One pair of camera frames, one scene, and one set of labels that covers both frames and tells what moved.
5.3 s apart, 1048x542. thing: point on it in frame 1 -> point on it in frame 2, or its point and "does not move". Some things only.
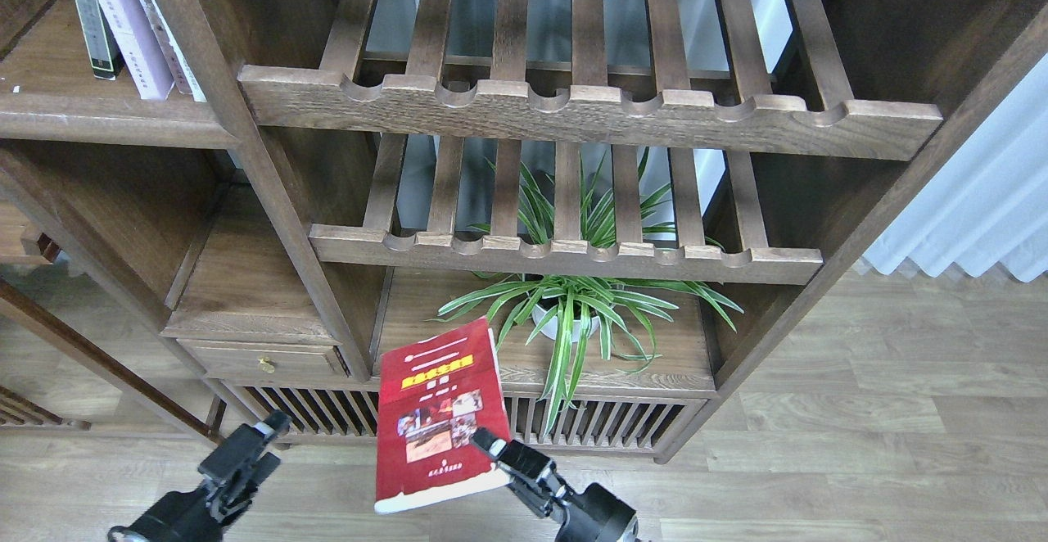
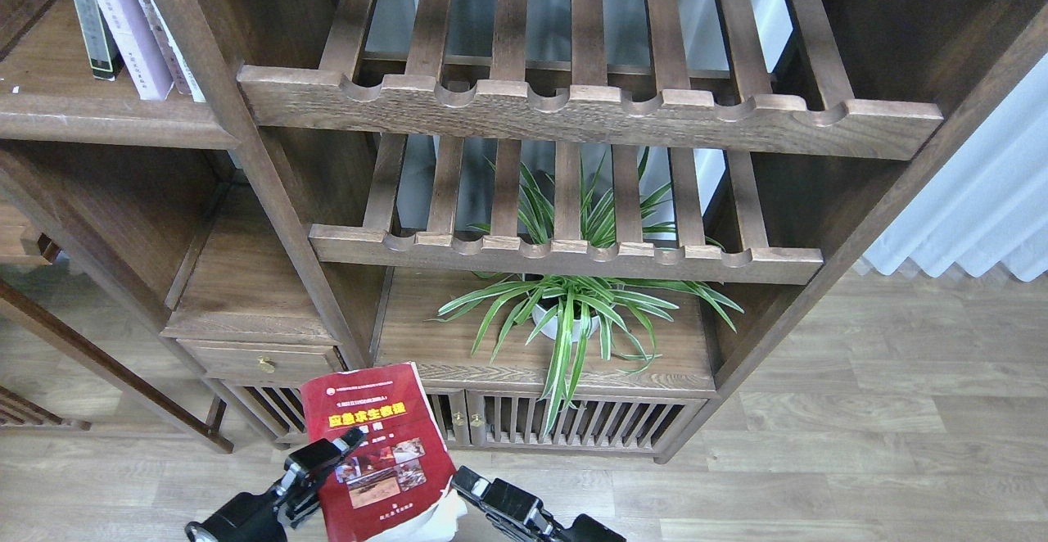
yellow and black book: [106, 60] does not move
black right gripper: [594, 515] -> [503, 499]
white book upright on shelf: [187, 79] does not move
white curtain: [990, 205] does not move
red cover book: [432, 397] -> [401, 467]
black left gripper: [191, 516] -> [244, 517]
